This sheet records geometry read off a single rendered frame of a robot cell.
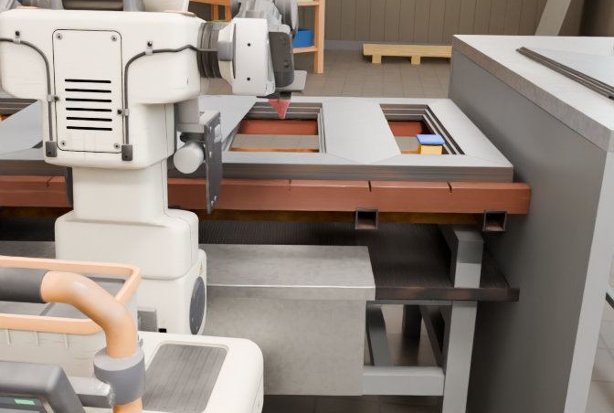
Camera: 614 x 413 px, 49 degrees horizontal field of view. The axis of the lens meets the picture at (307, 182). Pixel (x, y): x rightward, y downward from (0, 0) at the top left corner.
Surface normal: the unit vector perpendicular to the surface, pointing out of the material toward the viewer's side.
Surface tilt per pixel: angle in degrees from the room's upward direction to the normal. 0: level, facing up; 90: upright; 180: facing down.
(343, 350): 90
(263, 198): 90
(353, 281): 0
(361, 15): 90
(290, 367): 90
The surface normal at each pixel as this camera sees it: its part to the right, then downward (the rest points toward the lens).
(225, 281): 0.01, -0.95
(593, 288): 0.00, 0.33
